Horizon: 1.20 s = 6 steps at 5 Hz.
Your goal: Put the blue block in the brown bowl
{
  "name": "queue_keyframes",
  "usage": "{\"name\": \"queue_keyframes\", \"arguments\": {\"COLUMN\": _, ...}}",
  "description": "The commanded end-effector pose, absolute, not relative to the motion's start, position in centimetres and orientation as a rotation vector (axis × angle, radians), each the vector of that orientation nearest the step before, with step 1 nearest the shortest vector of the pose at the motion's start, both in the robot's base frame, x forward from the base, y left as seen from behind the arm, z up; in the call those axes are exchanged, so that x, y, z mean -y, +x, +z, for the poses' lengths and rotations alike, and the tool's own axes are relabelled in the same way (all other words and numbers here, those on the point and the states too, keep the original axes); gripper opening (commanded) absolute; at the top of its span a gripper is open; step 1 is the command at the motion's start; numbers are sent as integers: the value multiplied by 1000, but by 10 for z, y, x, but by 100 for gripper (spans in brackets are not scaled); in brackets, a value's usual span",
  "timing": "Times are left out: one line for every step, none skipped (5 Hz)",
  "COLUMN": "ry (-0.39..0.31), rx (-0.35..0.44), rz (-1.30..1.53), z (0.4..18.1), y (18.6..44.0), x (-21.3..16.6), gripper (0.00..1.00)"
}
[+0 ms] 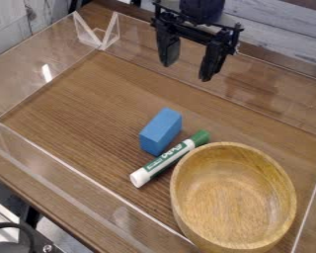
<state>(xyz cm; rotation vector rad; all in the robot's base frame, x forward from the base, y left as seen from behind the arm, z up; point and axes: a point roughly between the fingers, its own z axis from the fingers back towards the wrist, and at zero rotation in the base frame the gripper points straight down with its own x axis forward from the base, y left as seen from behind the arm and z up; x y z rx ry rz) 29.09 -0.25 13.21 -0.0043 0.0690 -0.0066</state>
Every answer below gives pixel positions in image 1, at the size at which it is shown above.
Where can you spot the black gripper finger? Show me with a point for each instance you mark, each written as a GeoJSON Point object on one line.
{"type": "Point", "coordinates": [212, 60]}
{"type": "Point", "coordinates": [168, 45]}

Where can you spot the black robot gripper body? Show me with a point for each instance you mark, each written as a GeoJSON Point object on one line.
{"type": "Point", "coordinates": [199, 21]}

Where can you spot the blue rectangular block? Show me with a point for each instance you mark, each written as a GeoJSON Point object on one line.
{"type": "Point", "coordinates": [160, 131]}

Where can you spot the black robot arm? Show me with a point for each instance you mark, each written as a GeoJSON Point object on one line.
{"type": "Point", "coordinates": [195, 20]}

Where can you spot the brown wooden bowl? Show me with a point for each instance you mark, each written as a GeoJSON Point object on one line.
{"type": "Point", "coordinates": [232, 198]}

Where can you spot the green and white marker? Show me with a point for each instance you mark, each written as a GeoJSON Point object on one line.
{"type": "Point", "coordinates": [168, 158]}

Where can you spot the black metal stand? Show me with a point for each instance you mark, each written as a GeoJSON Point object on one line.
{"type": "Point", "coordinates": [29, 220]}

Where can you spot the clear acrylic triangular bracket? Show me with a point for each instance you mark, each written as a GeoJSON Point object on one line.
{"type": "Point", "coordinates": [97, 38]}

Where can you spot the clear acrylic front wall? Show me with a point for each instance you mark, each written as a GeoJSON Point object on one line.
{"type": "Point", "coordinates": [108, 223]}

